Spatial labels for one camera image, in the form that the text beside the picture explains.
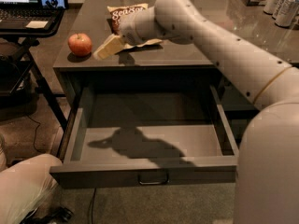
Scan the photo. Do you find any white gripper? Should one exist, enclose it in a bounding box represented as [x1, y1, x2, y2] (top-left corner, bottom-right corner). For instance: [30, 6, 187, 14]
[93, 7, 156, 61]

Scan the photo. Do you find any yellow sticky note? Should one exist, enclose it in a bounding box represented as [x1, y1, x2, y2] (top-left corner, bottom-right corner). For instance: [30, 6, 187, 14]
[26, 21, 47, 29]

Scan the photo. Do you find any black laptop stand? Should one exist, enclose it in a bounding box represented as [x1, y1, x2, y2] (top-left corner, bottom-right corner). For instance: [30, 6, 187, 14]
[0, 10, 67, 131]

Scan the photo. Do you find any black smartphone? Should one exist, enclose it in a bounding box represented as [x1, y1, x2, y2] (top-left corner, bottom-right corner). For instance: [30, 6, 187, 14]
[39, 0, 68, 9]

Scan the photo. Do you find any black floor cable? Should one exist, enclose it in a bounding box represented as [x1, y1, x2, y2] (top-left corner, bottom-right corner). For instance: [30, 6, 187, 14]
[87, 188, 97, 224]

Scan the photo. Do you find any sea salt chips bag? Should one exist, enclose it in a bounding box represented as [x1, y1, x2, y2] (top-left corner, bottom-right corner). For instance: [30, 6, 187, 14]
[107, 3, 162, 49]

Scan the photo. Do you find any grey cabinet counter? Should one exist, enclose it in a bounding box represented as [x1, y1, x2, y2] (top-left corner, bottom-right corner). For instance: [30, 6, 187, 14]
[51, 0, 299, 129]

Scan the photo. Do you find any black laptop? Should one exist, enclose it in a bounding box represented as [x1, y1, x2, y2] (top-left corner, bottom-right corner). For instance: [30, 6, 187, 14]
[0, 0, 62, 31]

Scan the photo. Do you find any metal drawer handle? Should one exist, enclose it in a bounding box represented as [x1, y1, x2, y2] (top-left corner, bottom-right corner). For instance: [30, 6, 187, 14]
[137, 172, 169, 186]

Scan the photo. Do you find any open grey top drawer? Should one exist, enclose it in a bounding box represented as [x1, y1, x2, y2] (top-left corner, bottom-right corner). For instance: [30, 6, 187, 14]
[50, 87, 238, 189]

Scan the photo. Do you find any red apple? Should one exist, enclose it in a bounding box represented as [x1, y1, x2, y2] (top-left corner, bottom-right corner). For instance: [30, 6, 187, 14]
[68, 33, 93, 57]

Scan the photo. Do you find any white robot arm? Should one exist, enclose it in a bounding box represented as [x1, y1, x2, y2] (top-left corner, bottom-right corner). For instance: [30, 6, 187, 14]
[93, 0, 299, 224]

